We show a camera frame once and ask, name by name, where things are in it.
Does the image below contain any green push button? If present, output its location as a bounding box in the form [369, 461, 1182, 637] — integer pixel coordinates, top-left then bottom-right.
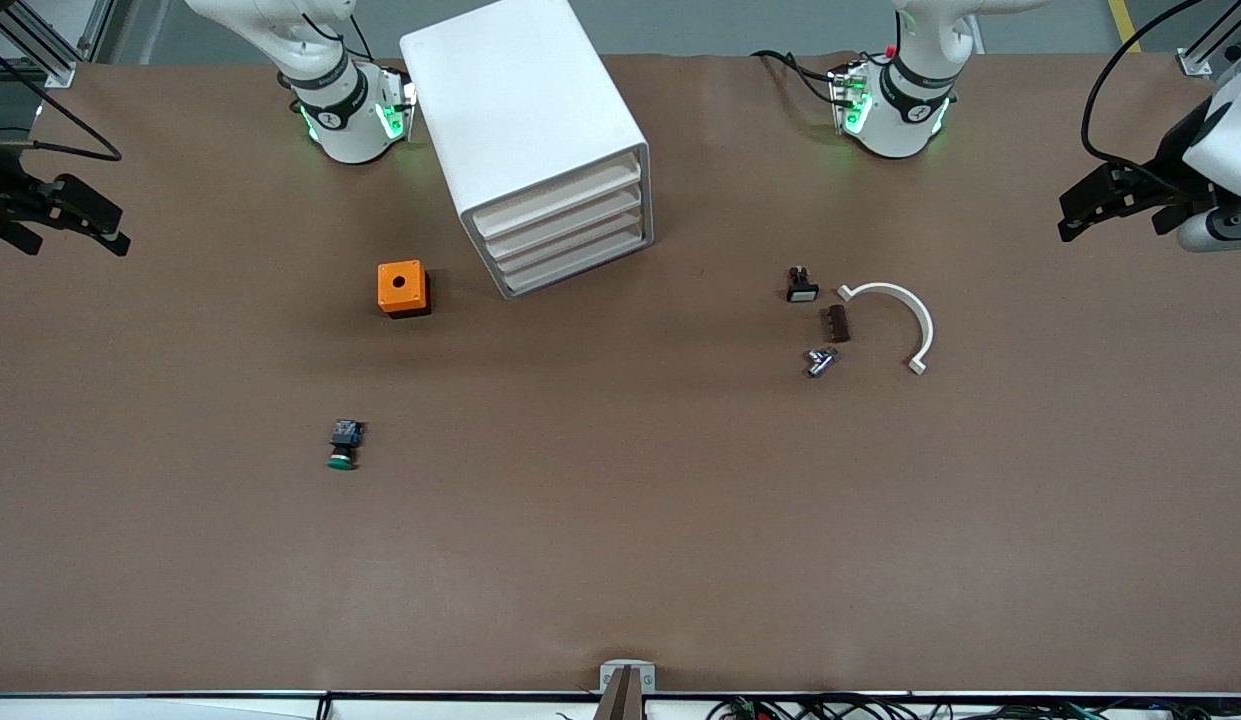
[326, 420, 367, 471]

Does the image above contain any white plastic drawer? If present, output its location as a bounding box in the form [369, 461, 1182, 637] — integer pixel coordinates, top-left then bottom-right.
[483, 182, 645, 261]
[475, 152, 643, 238]
[492, 205, 647, 279]
[500, 225, 649, 297]

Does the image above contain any white drawer cabinet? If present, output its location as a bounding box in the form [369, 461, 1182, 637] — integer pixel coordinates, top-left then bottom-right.
[398, 0, 656, 301]

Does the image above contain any orange box with hole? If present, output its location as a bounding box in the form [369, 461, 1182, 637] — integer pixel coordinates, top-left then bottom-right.
[377, 260, 432, 319]

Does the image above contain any brown table mat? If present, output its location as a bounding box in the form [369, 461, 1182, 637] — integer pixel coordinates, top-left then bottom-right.
[0, 50, 1241, 697]

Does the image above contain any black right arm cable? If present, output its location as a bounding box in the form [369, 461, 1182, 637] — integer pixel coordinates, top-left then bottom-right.
[0, 38, 124, 163]

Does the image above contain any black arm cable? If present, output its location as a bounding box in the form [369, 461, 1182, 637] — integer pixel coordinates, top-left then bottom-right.
[1080, 0, 1206, 173]
[0, 38, 124, 163]

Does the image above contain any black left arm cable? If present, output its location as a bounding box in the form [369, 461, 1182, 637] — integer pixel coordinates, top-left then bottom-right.
[1080, 0, 1206, 173]

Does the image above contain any aluminium frame profile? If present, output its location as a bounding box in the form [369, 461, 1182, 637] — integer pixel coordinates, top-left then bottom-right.
[0, 0, 81, 89]
[1178, 0, 1241, 79]

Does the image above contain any white curved bracket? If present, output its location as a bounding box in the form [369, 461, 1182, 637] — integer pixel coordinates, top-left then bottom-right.
[837, 282, 935, 376]

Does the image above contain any black base cable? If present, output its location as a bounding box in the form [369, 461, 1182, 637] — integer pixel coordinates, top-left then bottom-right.
[750, 48, 841, 106]

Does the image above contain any black cable bundle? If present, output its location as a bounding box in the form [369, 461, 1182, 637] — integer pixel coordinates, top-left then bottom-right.
[705, 695, 1241, 720]

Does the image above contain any small metal bracket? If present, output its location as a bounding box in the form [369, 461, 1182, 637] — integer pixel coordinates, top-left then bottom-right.
[599, 660, 657, 694]

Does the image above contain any brown post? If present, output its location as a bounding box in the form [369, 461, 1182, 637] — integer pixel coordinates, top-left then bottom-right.
[593, 668, 647, 720]

